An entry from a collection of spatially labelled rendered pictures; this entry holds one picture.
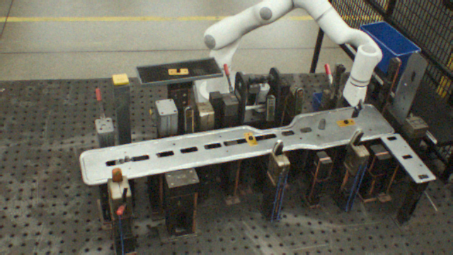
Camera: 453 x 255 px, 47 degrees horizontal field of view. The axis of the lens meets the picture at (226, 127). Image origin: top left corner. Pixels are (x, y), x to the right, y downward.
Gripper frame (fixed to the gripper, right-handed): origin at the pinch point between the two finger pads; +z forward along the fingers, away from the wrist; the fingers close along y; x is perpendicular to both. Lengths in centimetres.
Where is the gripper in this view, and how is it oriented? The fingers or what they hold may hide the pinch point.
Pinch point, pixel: (350, 109)
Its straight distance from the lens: 238.0
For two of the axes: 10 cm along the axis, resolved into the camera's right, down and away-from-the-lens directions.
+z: -0.9, 7.5, 6.6
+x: 9.5, -1.4, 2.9
